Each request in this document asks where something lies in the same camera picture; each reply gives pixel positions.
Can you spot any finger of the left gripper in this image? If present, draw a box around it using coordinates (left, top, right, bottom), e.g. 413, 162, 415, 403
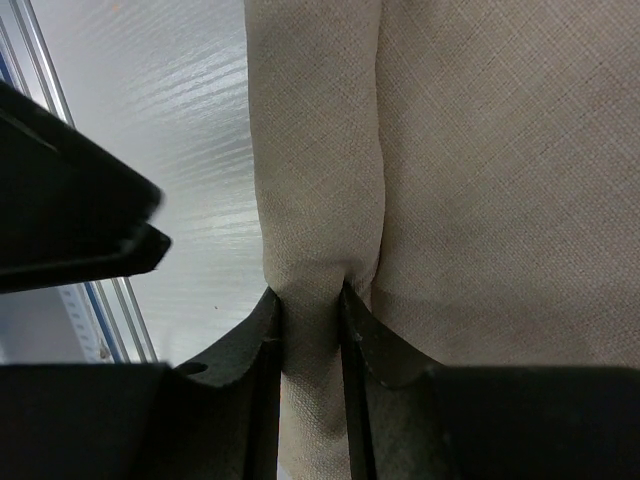
1, 85, 163, 272
1, 226, 172, 294

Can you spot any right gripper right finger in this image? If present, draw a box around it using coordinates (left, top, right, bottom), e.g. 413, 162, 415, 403
339, 286, 639, 479

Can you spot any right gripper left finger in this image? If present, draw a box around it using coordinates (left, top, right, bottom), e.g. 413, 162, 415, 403
1, 291, 281, 479

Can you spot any beige cloth napkin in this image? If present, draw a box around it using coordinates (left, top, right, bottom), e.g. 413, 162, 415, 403
245, 1, 639, 479

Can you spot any aluminium mounting rail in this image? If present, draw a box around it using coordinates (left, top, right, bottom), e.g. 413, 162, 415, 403
1, 1, 171, 364

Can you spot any white slotted cable duct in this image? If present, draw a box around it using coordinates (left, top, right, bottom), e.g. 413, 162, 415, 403
57, 284, 111, 363

